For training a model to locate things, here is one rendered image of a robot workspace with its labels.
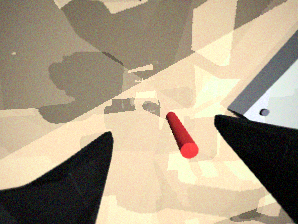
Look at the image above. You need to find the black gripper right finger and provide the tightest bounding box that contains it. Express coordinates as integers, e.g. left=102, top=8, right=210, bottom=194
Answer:
left=214, top=114, right=298, bottom=224

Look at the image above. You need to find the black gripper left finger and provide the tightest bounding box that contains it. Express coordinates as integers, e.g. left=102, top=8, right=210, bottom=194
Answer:
left=0, top=131, right=114, bottom=224

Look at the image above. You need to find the red peg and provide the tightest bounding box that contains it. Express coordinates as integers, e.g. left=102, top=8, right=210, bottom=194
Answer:
left=166, top=112, right=199, bottom=159

